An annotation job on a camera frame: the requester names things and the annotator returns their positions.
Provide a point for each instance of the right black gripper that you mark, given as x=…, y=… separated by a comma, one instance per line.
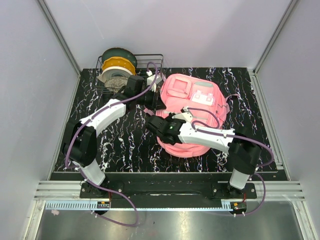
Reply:
x=169, y=117

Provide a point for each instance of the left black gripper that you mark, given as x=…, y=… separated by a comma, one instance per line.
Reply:
x=160, y=105

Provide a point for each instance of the pink student backpack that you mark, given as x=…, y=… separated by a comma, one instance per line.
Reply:
x=203, y=98

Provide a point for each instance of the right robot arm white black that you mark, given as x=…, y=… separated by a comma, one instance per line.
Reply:
x=182, y=136

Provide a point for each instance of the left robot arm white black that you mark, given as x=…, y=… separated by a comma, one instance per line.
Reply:
x=79, y=143

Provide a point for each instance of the grey patterned plate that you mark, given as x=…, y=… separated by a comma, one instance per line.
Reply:
x=116, y=83

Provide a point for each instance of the white rimmed plate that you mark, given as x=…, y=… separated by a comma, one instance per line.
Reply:
x=113, y=72

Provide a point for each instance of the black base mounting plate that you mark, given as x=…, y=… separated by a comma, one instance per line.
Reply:
x=208, y=185

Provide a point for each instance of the yellow dotted plate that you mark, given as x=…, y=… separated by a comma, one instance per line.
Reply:
x=121, y=62

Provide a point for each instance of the dark green plate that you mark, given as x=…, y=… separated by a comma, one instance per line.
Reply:
x=119, y=52

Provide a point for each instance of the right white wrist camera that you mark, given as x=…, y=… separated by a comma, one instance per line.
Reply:
x=185, y=115

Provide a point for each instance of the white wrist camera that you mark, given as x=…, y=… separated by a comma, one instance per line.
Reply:
x=153, y=80
x=185, y=115

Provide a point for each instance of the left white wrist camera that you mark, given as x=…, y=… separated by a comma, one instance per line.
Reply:
x=153, y=80

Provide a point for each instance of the metal wire dish rack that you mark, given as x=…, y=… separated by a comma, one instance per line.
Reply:
x=145, y=62

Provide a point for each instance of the aluminium frame rail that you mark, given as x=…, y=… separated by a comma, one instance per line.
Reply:
x=70, y=190

